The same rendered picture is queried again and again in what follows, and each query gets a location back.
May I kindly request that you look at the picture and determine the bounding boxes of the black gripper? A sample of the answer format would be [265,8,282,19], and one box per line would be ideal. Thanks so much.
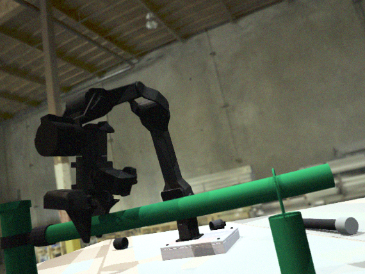
[44,156,120,244]

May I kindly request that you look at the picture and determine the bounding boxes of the black band with cup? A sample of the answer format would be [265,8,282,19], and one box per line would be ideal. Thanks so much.
[0,224,56,250]

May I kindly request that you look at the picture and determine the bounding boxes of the green pipe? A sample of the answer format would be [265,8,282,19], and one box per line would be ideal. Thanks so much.
[45,164,335,244]

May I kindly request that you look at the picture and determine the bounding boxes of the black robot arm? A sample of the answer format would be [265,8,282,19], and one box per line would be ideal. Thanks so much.
[35,82,204,243]

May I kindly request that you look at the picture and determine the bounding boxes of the green post with loop top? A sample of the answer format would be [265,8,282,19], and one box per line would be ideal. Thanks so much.
[268,168,316,274]

